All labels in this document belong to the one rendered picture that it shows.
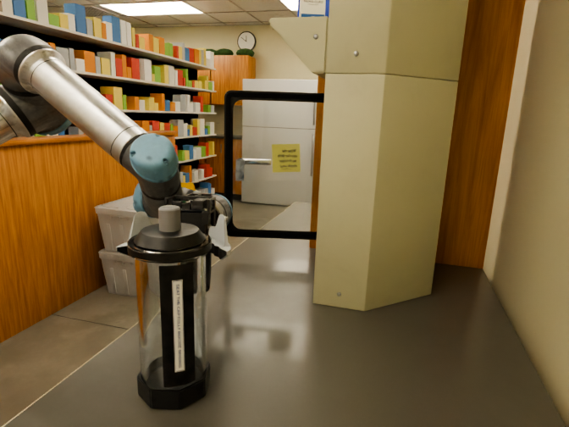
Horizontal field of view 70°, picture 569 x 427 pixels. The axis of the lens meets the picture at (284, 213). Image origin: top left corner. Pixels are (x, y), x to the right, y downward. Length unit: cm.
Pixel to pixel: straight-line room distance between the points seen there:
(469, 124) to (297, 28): 55
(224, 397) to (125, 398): 14
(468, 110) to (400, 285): 50
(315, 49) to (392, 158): 25
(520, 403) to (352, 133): 51
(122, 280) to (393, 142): 265
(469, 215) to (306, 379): 71
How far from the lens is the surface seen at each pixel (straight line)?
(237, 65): 654
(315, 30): 83
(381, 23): 82
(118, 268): 319
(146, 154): 72
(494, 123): 119
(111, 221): 311
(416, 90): 86
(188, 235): 54
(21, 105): 104
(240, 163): 111
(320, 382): 67
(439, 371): 75
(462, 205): 120
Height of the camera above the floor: 133
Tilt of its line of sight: 14 degrees down
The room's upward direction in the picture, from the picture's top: 2 degrees clockwise
